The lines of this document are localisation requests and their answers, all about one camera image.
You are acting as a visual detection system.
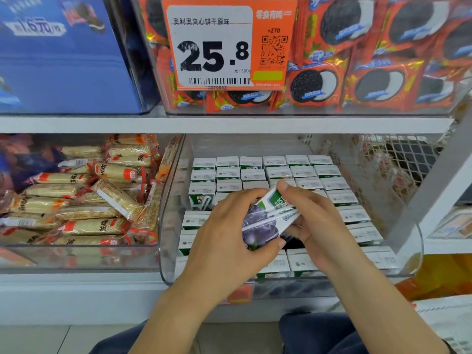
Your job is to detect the pile of blue snack packets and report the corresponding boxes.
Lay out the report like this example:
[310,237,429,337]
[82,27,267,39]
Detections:
[0,135,66,211]

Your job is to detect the rows of white juice cartons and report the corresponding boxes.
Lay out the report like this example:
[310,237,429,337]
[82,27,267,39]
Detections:
[176,154,403,281]

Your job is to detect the person's left hand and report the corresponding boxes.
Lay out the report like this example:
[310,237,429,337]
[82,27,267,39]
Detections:
[179,188,290,301]

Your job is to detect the large white orange price tag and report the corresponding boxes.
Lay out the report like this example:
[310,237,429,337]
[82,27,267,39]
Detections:
[162,0,299,93]

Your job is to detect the yellow orange snack packet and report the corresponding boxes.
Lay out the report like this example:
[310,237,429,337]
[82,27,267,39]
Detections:
[394,253,472,301]

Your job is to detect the person's right forearm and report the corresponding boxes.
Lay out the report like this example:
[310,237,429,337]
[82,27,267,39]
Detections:
[330,254,452,354]

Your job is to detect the small orange price tag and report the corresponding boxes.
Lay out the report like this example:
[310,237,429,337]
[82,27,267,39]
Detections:
[227,284,255,304]

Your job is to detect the person's right hand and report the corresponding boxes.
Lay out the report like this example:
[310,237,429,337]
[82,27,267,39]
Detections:
[276,180,370,279]

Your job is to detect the white wire mesh divider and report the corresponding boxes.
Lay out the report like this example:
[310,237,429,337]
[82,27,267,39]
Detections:
[355,135,452,205]

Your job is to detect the person's left forearm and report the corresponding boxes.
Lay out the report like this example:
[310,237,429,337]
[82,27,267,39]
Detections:
[129,287,231,354]

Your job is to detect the stack of red cookie packets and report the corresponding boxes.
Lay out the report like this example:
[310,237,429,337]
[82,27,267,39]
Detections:
[133,0,472,115]

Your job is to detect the pile of yellow wafer bars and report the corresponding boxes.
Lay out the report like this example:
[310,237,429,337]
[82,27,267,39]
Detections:
[0,134,179,248]

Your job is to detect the blueberry juice carton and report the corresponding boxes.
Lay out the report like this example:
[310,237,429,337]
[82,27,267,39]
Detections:
[241,180,302,251]

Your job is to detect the clear plastic display bin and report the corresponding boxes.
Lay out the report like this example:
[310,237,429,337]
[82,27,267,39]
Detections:
[158,134,425,285]
[0,133,181,273]

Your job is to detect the faded orange price tag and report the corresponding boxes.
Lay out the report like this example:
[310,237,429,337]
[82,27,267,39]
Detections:
[0,247,36,267]

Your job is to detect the blue cardboard display box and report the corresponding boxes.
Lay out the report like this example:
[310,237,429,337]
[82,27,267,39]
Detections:
[0,0,157,115]

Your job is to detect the person's blue jeans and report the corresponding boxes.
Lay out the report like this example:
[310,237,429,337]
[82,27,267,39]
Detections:
[88,312,458,354]

